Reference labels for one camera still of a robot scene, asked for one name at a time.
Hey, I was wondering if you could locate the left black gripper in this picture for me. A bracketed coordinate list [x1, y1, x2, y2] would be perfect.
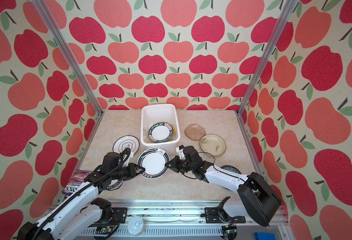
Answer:
[110, 163, 146, 180]

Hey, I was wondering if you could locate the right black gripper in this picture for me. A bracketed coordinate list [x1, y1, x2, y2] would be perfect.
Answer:
[162, 155, 193, 175]

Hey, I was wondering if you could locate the white plate green red rim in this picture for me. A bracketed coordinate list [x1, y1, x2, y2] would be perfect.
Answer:
[138, 148, 170, 179]

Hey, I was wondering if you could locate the white plate green lettered rim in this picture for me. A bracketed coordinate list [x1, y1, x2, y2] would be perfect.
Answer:
[147, 121, 176, 144]

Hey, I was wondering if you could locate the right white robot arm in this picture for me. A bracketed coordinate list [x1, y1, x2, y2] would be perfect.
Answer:
[165, 145, 282, 227]

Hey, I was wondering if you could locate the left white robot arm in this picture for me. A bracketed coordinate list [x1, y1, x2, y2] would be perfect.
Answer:
[17, 149, 146, 240]

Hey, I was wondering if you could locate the white plastic bin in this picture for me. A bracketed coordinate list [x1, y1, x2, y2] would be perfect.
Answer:
[140, 104, 180, 155]

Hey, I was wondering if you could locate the white plate green text rim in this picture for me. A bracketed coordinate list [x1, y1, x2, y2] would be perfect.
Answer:
[106, 180, 124, 191]

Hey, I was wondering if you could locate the white plate black flower outline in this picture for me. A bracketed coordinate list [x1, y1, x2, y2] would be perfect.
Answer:
[113, 136, 140, 154]

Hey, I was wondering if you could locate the pink ribbed glass plate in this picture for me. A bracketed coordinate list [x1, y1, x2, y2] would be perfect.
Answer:
[184, 124, 206, 141]

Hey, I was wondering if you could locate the cream plate with plant drawing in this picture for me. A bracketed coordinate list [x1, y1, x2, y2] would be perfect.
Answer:
[199, 134, 226, 157]

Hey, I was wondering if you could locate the purple snack bag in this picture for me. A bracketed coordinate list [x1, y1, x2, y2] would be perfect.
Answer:
[62, 170, 92, 196]

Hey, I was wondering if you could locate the blue patterned plate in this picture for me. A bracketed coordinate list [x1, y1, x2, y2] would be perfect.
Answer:
[221, 165, 241, 174]

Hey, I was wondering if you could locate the blue object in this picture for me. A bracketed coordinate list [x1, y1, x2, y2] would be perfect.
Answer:
[254, 232, 276, 240]

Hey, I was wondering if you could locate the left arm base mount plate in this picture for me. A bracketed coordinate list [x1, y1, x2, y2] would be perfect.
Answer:
[95, 208, 128, 225]

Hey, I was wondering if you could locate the aluminium front rail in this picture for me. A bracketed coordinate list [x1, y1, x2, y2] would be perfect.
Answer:
[74, 200, 293, 240]

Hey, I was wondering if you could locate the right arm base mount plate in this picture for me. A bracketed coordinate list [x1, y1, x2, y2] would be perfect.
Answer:
[200, 207, 246, 224]

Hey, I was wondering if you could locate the black corrugated cable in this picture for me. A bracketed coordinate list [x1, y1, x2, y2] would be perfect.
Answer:
[29, 147, 132, 240]

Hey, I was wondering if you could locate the left aluminium frame post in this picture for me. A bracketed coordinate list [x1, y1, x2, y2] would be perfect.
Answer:
[32, 0, 104, 117]

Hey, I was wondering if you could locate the aluminium frame post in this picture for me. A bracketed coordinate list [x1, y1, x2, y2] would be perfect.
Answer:
[32, 0, 104, 117]
[236, 0, 299, 116]

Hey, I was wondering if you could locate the right aluminium frame post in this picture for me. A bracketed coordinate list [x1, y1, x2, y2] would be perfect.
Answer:
[236, 0, 299, 116]

